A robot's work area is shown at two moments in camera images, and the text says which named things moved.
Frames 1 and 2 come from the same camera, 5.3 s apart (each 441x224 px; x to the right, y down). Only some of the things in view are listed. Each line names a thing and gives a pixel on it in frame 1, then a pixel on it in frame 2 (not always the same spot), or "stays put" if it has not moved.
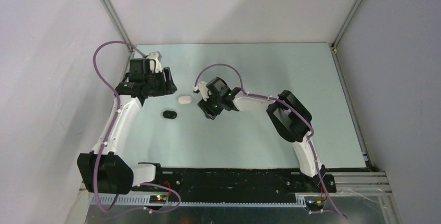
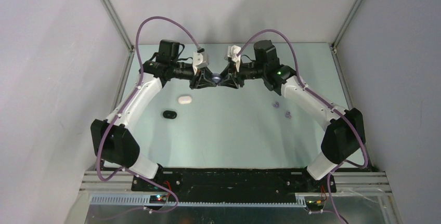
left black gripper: [167, 87] → [195, 83]
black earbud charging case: [169, 114] stays put
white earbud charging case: [184, 99] stays put
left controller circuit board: [158, 199] stays put
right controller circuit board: [314, 205] stays put
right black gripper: [210, 112] → [228, 73]
